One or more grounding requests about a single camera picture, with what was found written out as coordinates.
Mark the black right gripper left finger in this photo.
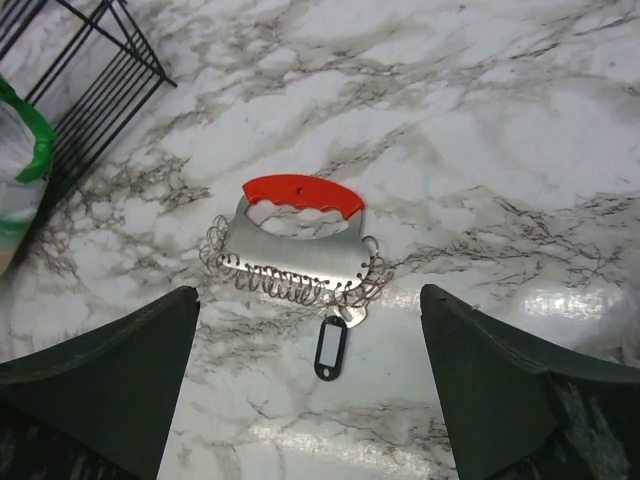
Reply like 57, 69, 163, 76
1, 286, 200, 479

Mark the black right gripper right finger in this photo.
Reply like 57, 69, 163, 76
420, 284, 639, 479

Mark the red handled metal key holder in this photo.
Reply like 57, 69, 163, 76
199, 173, 393, 308

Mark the green white snack bag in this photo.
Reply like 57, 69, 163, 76
1, 79, 56, 271

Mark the black wire rack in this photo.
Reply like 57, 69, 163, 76
0, 0, 179, 202

